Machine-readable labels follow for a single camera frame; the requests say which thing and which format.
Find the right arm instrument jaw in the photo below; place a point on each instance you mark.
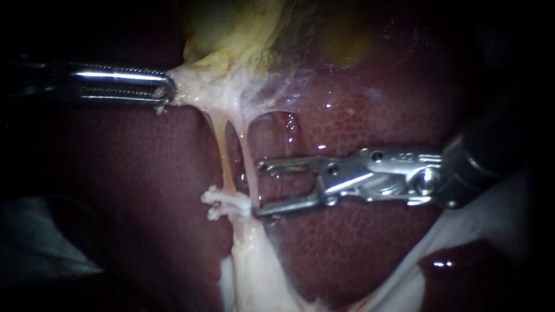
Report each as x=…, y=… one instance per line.
x=290, y=165
x=295, y=206

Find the right arm instrument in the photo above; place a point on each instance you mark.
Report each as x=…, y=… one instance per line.
x=390, y=177

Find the left arm instrument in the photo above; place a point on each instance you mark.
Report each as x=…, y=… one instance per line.
x=43, y=80

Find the left arm instrument jaw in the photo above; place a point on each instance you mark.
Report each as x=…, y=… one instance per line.
x=121, y=77

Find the gallbladder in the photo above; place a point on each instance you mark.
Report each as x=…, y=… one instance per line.
x=225, y=39

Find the dark right arm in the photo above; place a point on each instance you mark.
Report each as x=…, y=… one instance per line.
x=503, y=134

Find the thin tube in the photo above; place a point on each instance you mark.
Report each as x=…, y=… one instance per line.
x=223, y=151
x=249, y=169

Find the white clip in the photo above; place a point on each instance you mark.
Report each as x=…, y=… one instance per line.
x=227, y=212
x=225, y=198

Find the dark red liver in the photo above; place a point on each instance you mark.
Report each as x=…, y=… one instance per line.
x=143, y=173

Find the white cloth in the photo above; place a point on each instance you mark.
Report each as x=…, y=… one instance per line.
x=39, y=238

